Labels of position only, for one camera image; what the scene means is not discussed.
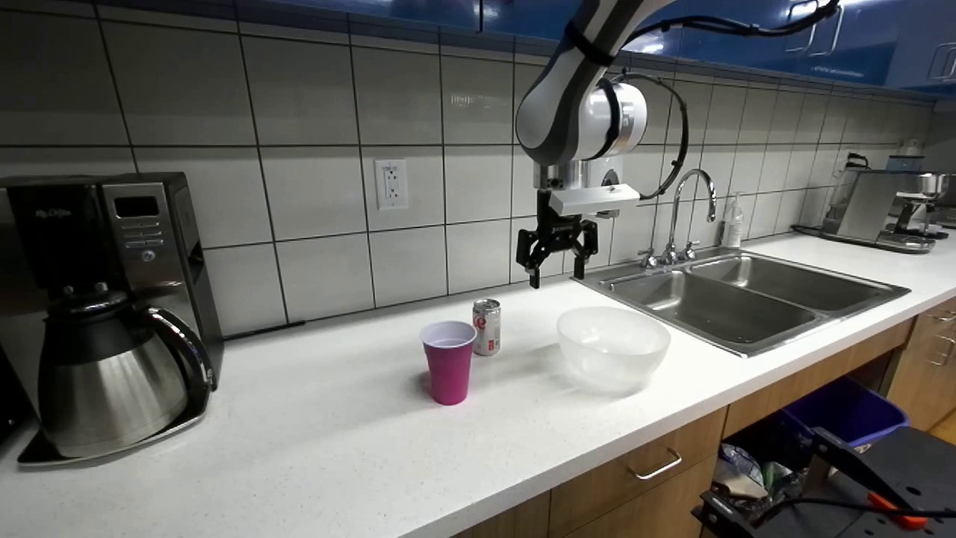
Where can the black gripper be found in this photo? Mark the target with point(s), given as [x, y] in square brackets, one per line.
[557, 224]

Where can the silver red soda can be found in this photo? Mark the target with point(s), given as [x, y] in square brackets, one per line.
[485, 329]

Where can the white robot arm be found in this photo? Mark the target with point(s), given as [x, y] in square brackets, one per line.
[568, 89]

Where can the translucent plastic bowl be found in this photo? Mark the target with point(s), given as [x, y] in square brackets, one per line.
[614, 346]

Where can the chrome gooseneck faucet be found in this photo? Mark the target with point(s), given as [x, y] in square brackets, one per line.
[678, 199]

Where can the pink plastic cup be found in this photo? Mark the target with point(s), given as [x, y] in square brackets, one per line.
[450, 367]

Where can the clear plastic soap bottle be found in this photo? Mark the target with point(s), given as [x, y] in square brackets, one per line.
[733, 231]

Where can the stainless steel double sink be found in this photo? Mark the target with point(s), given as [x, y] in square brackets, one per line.
[748, 299]

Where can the blue upper cabinet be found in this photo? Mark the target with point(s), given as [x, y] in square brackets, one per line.
[497, 16]

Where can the wooden base cabinet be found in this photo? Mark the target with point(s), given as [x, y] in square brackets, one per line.
[615, 488]

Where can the silver espresso machine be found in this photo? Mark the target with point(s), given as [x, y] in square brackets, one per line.
[875, 203]

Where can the blue recycling bin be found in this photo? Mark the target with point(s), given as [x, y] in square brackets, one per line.
[847, 411]

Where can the black equipment stand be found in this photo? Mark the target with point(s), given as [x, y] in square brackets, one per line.
[898, 472]

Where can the black coffee maker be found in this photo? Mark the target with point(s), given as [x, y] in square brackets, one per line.
[139, 239]

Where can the stainless steel coffee carafe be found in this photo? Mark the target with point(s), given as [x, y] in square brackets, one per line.
[109, 378]

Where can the white wall power outlet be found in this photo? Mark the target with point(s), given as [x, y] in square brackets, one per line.
[391, 187]

